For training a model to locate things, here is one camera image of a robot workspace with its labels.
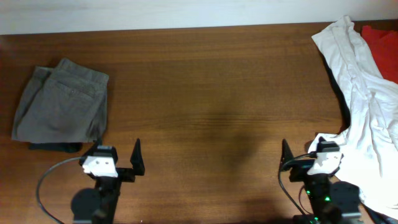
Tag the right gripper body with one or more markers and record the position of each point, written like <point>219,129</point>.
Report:
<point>300,174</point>

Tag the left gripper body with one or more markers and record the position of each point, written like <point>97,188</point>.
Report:
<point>125,174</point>

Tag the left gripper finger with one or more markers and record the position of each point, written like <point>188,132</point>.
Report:
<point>136,159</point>
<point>93,148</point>

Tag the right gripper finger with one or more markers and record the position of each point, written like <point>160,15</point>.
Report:
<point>321,140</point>
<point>286,154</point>

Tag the white polo shirt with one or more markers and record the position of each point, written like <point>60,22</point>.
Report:
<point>369,144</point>

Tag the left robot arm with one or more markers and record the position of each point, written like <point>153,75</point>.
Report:
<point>98,204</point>

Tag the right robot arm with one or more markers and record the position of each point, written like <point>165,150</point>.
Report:
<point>331,202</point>

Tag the black garment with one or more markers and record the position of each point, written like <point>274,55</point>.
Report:
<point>344,110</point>

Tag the folded grey trousers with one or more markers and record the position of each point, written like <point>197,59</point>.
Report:
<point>67,103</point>

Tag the red garment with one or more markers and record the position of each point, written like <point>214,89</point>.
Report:
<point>383,46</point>

